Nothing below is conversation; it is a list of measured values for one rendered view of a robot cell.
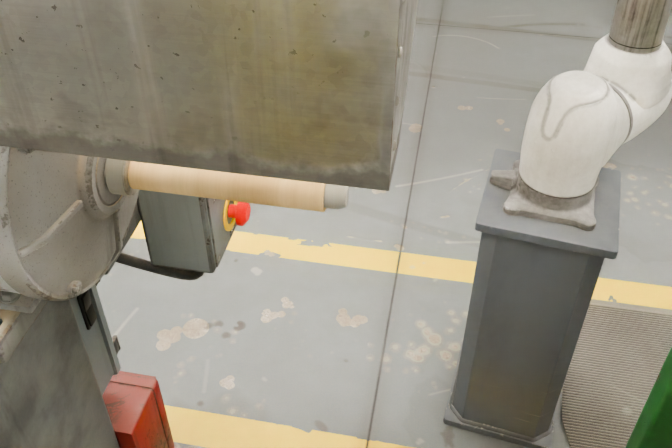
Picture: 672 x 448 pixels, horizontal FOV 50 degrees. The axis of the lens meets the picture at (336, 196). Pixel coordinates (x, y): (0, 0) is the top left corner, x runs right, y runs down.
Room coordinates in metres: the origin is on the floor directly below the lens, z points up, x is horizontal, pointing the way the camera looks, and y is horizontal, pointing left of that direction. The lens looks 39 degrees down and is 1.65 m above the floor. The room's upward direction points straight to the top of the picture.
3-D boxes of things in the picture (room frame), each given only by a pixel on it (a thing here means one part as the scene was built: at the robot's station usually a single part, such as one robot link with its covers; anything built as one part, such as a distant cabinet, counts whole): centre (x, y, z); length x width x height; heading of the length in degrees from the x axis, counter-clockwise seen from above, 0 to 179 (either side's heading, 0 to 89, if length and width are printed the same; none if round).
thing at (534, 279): (1.17, -0.45, 0.35); 0.28 x 0.28 x 0.70; 72
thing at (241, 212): (0.80, 0.15, 0.98); 0.04 x 0.04 x 0.04; 79
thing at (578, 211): (1.18, -0.44, 0.73); 0.22 x 0.18 x 0.06; 72
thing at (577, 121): (1.18, -0.46, 0.87); 0.18 x 0.16 x 0.22; 132
